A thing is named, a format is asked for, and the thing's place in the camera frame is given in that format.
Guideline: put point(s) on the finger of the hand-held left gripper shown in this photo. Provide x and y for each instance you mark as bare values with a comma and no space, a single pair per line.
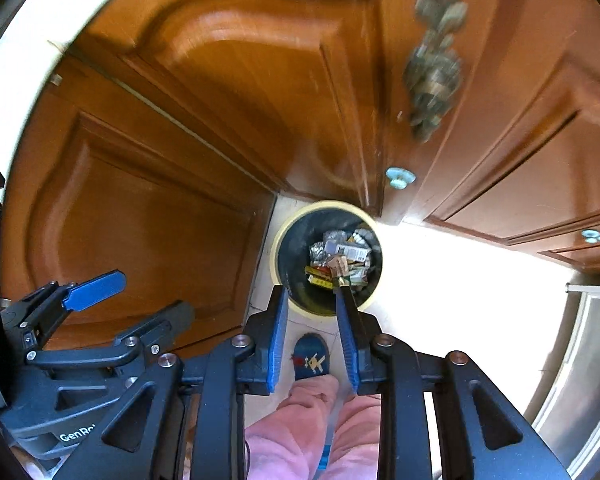
95,286
170,317

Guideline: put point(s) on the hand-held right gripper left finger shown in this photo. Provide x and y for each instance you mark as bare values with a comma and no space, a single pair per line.
277,340

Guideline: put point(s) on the brown wooden cabinet door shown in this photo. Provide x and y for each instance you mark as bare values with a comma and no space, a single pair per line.
130,220
595,257
530,125
260,85

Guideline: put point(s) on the silver framed glass cabinet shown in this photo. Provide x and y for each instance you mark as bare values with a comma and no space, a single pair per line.
580,360

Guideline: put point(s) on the person's pink pants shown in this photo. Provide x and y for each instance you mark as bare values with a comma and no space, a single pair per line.
290,435

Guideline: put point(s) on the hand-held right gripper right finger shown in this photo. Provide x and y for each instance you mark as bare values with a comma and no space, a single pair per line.
347,345

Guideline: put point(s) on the dark blue patterned slipper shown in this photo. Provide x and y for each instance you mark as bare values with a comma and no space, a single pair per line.
312,360

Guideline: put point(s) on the heap of mixed wrappers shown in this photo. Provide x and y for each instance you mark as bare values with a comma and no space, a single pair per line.
337,260

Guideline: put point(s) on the black trash bin beige rim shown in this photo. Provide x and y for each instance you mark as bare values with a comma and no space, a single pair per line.
292,255

